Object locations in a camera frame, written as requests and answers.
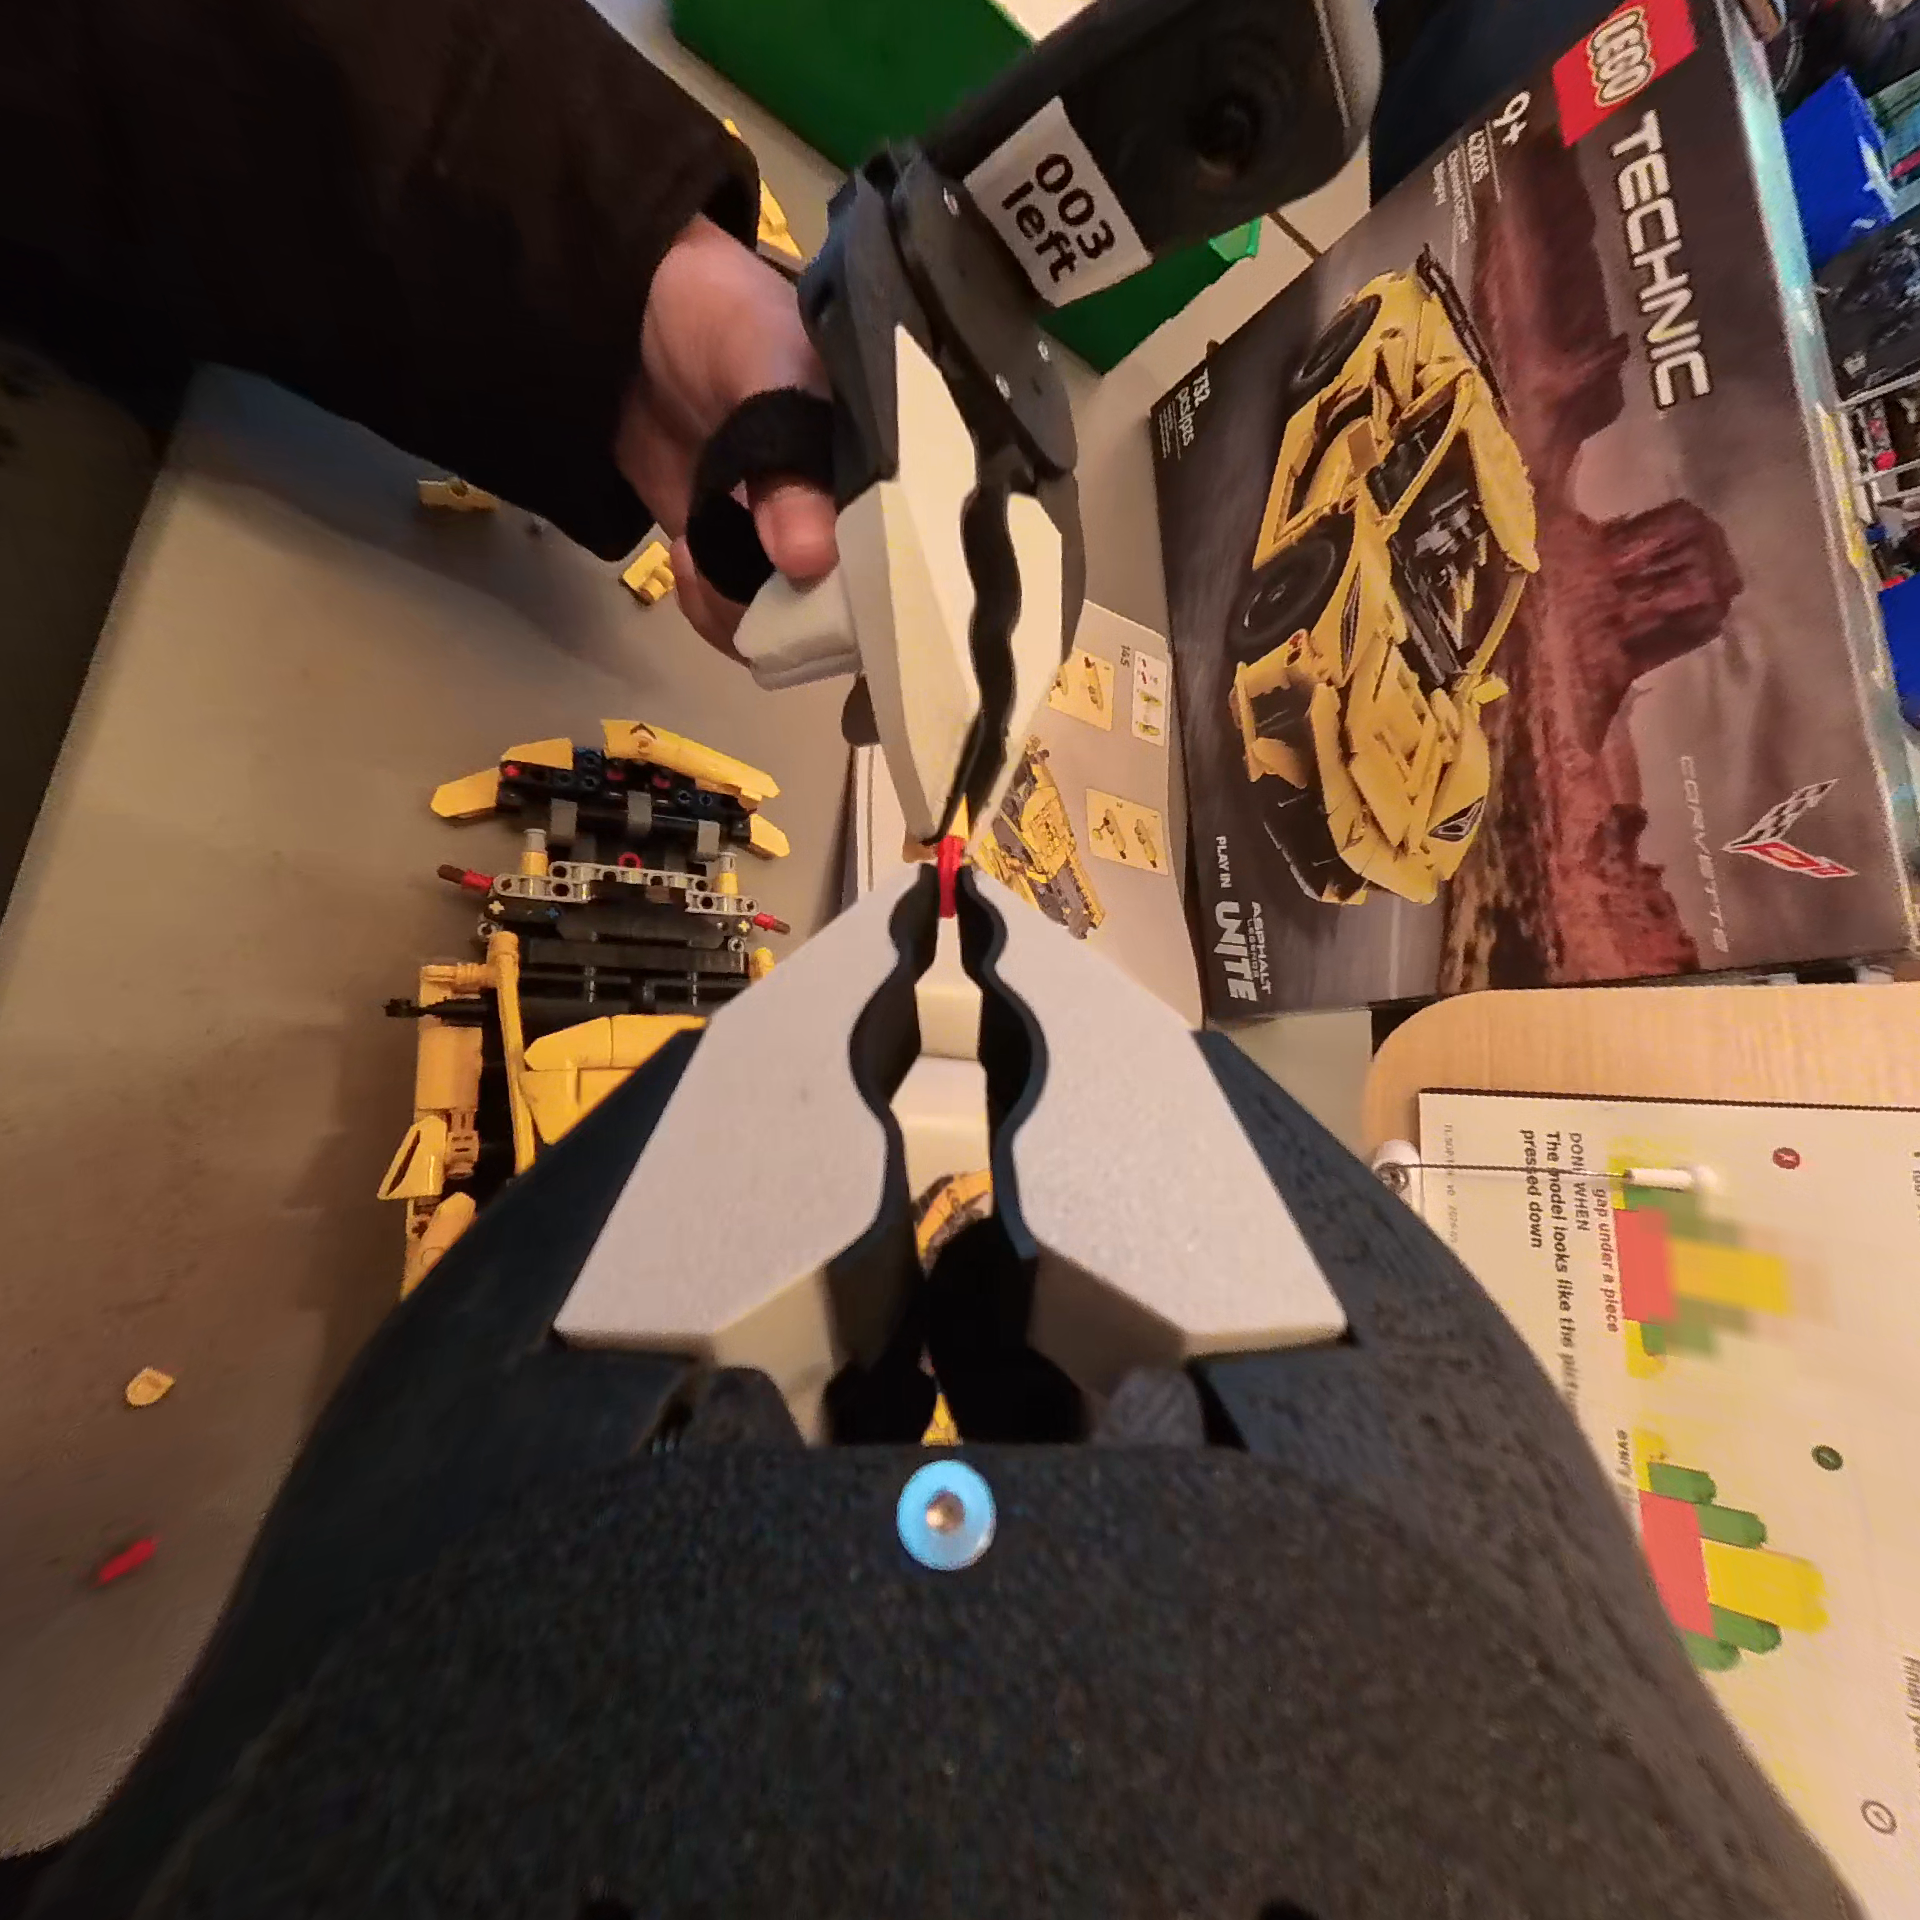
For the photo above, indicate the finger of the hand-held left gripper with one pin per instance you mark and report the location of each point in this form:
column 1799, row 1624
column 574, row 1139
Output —
column 916, row 628
column 1039, row 598

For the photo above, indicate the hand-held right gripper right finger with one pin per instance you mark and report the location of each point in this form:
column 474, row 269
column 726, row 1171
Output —
column 1171, row 1184

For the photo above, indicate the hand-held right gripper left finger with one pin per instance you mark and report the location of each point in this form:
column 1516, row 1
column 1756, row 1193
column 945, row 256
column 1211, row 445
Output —
column 722, row 1184

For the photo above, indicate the red axle pin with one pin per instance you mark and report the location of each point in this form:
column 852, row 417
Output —
column 949, row 877
column 127, row 1560

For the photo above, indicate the person's left forearm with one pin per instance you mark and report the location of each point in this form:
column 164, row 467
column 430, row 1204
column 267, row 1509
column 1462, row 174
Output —
column 375, row 224

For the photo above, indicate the person's left hand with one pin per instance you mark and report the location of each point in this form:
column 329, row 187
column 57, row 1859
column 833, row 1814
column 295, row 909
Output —
column 705, row 346

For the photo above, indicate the green plastic bin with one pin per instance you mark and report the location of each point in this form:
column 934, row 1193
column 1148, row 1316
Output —
column 839, row 60

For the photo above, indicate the open instruction booklet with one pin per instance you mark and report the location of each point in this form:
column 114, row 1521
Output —
column 1141, row 944

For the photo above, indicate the yellow toy car model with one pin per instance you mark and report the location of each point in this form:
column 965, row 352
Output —
column 599, row 961

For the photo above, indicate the pile of yellow black bricks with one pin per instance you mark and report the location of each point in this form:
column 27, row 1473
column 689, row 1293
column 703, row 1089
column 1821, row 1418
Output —
column 647, row 571

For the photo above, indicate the yellow panel with black pins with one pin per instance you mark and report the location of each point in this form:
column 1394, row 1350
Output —
column 494, row 786

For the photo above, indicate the small yellow curved brick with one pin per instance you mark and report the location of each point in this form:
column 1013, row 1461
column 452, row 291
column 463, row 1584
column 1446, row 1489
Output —
column 149, row 1388

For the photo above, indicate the black toy car box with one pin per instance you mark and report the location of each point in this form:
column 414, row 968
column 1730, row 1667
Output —
column 1651, row 598

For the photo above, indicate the white printed instruction sheet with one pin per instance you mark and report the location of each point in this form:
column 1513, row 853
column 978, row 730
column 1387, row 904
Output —
column 1845, row 1411

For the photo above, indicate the blue storage crate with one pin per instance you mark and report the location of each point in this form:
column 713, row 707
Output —
column 1839, row 165

